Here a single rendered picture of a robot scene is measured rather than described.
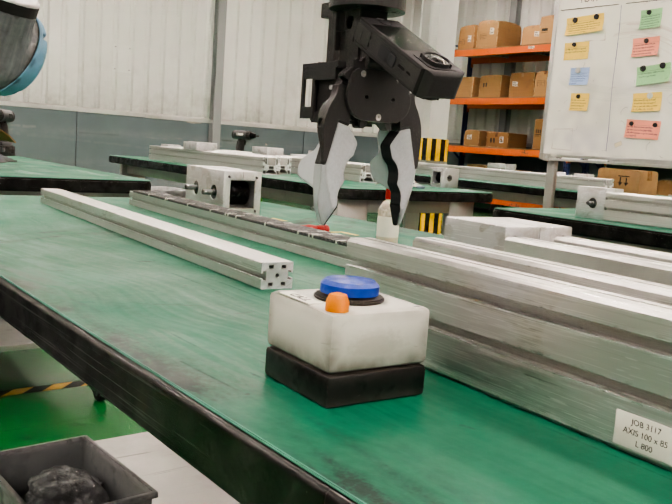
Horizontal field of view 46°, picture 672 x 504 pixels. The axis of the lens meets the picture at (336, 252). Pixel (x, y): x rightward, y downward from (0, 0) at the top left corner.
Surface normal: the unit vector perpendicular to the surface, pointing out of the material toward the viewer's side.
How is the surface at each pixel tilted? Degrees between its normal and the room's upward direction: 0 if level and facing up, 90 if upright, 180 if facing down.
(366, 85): 90
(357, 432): 0
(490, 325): 90
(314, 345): 90
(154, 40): 90
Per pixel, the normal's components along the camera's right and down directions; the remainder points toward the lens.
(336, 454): 0.07, -0.99
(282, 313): -0.83, 0.01
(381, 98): 0.56, 0.14
